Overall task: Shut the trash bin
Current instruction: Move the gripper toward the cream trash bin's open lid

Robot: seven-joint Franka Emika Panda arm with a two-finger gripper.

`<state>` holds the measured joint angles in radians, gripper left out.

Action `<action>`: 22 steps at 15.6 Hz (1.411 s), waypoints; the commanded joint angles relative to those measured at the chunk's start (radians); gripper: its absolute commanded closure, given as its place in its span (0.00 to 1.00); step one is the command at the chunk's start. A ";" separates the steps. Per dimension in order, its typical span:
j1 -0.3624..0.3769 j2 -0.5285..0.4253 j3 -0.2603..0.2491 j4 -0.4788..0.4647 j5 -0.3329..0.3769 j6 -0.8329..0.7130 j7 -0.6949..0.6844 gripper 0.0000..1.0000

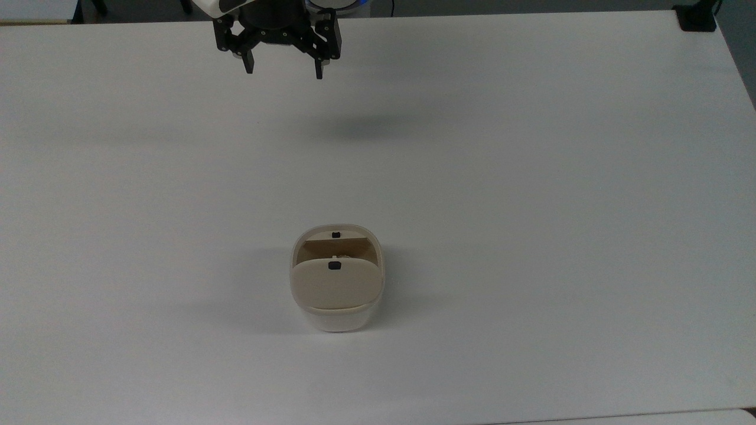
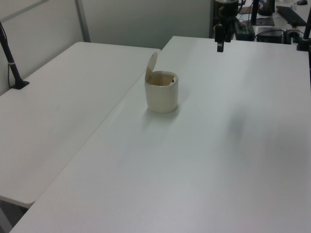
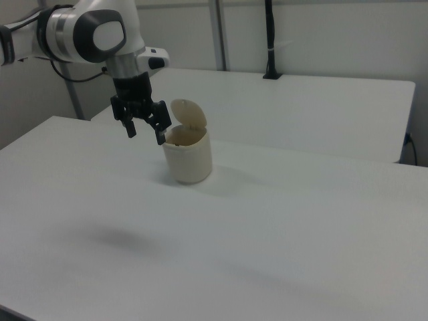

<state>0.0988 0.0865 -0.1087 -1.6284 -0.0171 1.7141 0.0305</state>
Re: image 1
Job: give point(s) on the cream trash bin lid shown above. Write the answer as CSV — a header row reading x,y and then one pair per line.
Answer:
x,y
335,283

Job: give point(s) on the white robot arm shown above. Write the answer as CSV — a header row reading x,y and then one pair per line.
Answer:
x,y
220,5

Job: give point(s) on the black table clamp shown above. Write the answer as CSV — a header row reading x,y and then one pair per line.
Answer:
x,y
697,16

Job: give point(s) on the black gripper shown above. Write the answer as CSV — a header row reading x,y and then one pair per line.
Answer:
x,y
277,23

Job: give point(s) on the cream trash bin body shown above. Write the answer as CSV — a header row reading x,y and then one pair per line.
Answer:
x,y
338,283

